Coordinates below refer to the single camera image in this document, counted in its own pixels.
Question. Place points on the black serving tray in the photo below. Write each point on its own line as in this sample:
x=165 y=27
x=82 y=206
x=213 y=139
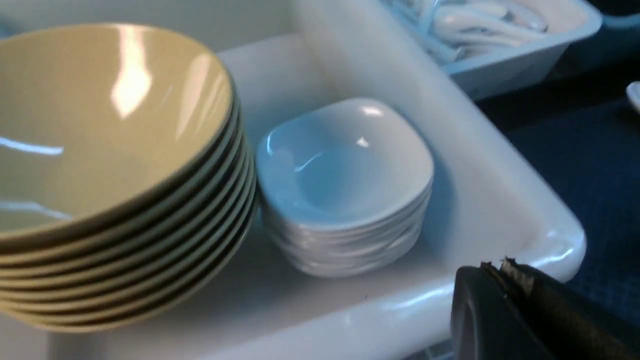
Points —
x=582 y=135

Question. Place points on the pile of white spoons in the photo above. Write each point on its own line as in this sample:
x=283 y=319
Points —
x=453 y=30

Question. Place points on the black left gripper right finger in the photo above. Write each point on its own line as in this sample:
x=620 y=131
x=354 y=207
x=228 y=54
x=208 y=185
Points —
x=569 y=324

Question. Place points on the blue chopstick tray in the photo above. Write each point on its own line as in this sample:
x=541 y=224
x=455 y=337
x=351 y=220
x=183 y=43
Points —
x=617 y=39

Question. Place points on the stack of white dishes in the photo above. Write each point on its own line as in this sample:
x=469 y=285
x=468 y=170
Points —
x=345 y=188

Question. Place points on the white square dish upper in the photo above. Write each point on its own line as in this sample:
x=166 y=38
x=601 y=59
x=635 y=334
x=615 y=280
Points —
x=633 y=95

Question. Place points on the white spoon tray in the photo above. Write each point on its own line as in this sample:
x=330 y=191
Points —
x=483 y=76

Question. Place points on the large white plastic tub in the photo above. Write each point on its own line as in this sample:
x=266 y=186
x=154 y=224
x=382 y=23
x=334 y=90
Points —
x=293 y=56

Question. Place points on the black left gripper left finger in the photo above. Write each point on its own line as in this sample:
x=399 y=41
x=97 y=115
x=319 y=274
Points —
x=486 y=321

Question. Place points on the stack of yellow bowls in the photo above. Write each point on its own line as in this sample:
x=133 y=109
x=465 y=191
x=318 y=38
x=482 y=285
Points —
x=127 y=179

